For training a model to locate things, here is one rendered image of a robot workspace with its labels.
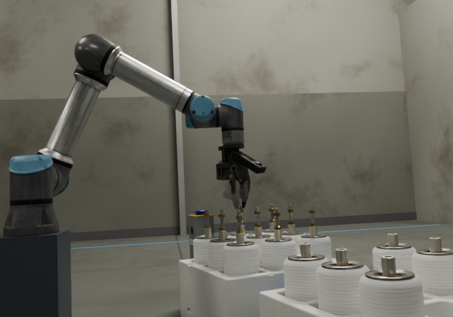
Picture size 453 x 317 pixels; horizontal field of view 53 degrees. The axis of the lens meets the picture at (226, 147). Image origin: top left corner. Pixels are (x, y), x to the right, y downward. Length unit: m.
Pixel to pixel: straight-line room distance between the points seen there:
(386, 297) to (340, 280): 0.11
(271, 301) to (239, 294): 0.22
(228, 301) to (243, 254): 0.12
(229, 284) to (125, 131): 3.29
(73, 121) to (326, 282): 0.99
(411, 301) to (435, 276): 0.24
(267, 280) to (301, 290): 0.28
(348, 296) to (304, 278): 0.12
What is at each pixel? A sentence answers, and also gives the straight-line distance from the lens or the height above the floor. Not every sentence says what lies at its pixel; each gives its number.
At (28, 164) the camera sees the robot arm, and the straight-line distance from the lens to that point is 1.41.
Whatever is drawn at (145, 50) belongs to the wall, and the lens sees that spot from 4.51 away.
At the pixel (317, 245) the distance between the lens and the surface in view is 1.33.
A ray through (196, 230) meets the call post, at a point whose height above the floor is 0.26.
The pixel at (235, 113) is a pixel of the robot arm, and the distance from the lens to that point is 1.50.
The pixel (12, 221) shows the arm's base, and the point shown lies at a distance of 1.42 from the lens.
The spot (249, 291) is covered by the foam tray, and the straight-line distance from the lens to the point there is 1.20.
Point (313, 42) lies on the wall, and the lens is 4.78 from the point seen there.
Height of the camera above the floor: 0.40
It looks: 5 degrees up
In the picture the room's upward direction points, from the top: 3 degrees counter-clockwise
